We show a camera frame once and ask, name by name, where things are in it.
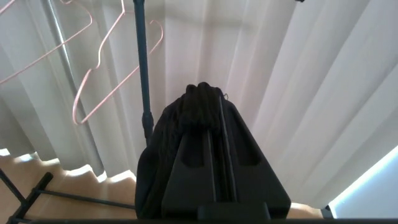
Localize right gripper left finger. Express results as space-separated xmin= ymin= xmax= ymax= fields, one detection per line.
xmin=161 ymin=129 xmax=219 ymax=218

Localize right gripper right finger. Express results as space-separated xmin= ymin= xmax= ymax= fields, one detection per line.
xmin=213 ymin=96 xmax=292 ymax=218

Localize black shorts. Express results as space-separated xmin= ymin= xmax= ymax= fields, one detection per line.
xmin=135 ymin=82 xmax=231 ymax=220

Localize black clothes rack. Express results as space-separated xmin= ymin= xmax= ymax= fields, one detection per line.
xmin=0 ymin=0 xmax=155 ymax=224

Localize beige curtain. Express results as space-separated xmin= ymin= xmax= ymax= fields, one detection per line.
xmin=0 ymin=0 xmax=398 ymax=209

